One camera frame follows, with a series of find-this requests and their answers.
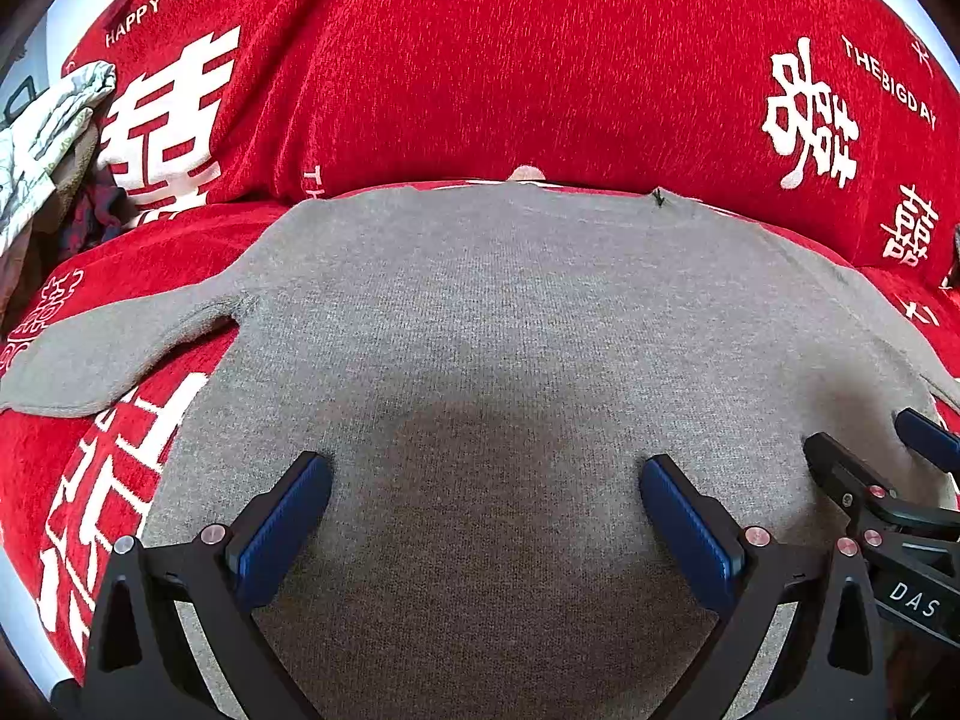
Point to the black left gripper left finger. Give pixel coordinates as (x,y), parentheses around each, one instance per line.
(139,663)

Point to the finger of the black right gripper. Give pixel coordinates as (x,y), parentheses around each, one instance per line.
(860,493)
(928,439)

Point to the dark plaid garment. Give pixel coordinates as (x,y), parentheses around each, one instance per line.
(100,211)

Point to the grey knit sweater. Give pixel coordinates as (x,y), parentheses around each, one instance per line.
(487,365)

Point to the light floral crumpled cloth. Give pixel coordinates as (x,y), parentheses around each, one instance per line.
(36,143)

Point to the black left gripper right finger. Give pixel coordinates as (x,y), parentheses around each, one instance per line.
(831,664)

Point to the red wedding bedspread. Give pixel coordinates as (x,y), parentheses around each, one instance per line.
(829,123)

